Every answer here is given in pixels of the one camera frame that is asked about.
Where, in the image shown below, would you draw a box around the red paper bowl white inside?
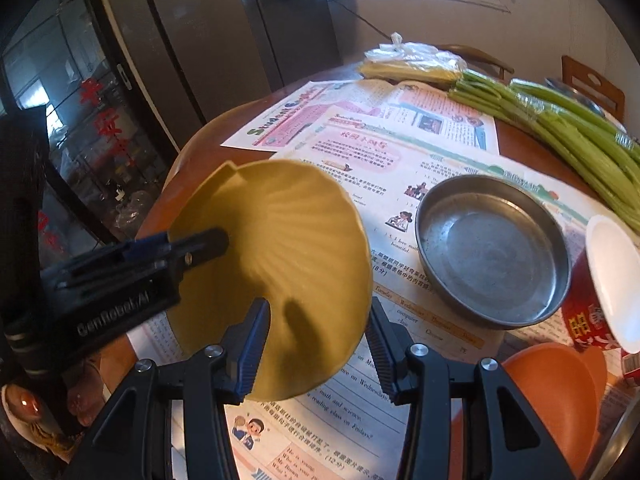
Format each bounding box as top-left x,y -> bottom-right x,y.
561,214 -> 639,354

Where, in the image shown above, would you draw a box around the steel plate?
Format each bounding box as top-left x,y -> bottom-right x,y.
414,176 -> 572,330

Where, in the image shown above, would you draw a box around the orange plastic plate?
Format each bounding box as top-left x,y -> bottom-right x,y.
434,342 -> 606,479

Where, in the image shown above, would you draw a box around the celery bunch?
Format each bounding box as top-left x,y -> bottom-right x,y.
448,70 -> 640,232

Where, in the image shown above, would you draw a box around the curved wooden chair back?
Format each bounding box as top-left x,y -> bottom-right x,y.
436,44 -> 515,80

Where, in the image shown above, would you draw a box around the wooden chair with slot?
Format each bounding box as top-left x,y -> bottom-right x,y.
561,55 -> 626,122

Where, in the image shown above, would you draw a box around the large front newspaper sheet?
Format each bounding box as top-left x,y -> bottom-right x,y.
127,106 -> 640,480

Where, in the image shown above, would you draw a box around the large steel bowl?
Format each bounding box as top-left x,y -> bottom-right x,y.
585,394 -> 640,480

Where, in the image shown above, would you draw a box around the yellow vegetables in plastic bag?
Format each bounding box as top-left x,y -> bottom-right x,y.
358,32 -> 468,84

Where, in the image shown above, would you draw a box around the dark refrigerator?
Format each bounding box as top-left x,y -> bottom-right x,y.
101,0 -> 342,150

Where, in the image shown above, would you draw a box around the steel bowl at back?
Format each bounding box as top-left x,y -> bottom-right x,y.
544,78 -> 605,117

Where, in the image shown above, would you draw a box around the rear newspaper sheet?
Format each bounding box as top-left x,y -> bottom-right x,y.
222,79 -> 499,154

